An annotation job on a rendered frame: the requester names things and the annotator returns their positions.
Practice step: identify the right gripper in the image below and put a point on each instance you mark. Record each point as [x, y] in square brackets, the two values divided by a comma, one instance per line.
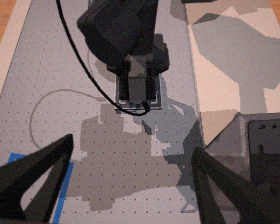
[147, 53]

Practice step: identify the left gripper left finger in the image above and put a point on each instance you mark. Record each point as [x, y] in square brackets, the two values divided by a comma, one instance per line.
[19, 175]

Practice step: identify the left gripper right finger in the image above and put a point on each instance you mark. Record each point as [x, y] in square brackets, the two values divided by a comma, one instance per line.
[254, 205]

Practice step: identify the blue tape outline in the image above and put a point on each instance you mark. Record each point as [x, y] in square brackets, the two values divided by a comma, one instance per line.
[63, 190]

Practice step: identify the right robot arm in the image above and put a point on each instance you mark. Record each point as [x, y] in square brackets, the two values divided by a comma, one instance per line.
[112, 27]

